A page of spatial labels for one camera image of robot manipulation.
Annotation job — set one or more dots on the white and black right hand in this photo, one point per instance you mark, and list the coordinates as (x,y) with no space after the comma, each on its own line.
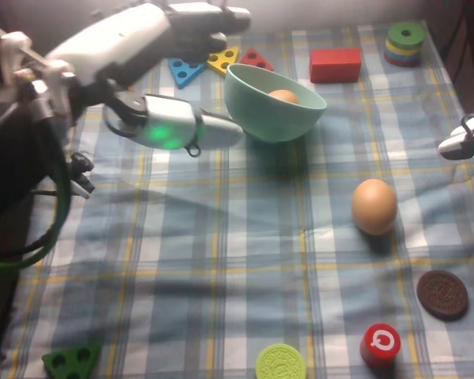
(466,140)

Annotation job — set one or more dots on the white and black left hand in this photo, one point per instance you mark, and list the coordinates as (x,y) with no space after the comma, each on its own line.
(114,43)

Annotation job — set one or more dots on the mint green bowl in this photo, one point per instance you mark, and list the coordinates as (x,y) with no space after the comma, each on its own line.
(268,122)

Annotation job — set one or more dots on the brown egg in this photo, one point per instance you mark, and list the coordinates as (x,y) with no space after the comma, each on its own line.
(284,96)
(374,207)

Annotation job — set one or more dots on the blue triangle block with holes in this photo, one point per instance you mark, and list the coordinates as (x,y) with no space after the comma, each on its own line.
(183,75)

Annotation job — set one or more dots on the yellow triangle block with holes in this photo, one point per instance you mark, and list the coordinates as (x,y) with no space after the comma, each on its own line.
(223,62)

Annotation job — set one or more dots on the red triangle block with holes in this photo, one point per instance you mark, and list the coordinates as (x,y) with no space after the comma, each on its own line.
(256,60)

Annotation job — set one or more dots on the red rectangular block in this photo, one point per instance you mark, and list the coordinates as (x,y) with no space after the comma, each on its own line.
(335,65)

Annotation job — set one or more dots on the brown toy sandwich cookie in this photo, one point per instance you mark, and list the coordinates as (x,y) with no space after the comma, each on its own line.
(441,295)

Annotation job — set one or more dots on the red cylinder with white letter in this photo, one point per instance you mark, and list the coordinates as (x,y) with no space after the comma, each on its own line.
(380,345)

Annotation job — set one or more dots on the blue plaid tablecloth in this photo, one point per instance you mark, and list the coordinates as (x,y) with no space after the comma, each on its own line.
(241,284)

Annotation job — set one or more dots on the green toy sandwich cookie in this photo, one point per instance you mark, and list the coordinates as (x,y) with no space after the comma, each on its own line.
(280,362)

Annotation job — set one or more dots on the green triangle block with holes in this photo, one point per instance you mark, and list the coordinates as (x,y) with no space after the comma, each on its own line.
(69,369)

